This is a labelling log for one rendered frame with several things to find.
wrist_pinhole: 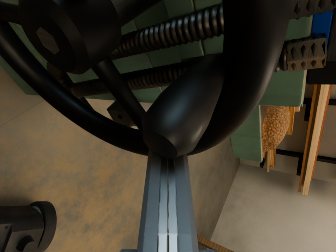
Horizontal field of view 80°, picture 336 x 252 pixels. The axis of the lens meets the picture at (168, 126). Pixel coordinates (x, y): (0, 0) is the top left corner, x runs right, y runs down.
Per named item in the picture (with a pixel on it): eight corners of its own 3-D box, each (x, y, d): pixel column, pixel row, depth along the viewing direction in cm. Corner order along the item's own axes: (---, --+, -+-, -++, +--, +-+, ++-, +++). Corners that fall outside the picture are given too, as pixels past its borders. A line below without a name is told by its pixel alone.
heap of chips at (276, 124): (261, 127, 37) (285, 130, 35) (275, 84, 45) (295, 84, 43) (262, 158, 42) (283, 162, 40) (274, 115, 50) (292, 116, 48)
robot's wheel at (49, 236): (49, 191, 91) (25, 225, 92) (37, 191, 87) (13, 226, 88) (63, 227, 79) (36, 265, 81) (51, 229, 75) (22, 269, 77)
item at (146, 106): (105, 110, 52) (127, 112, 47) (132, 83, 59) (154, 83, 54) (120, 133, 57) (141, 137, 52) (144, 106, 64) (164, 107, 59)
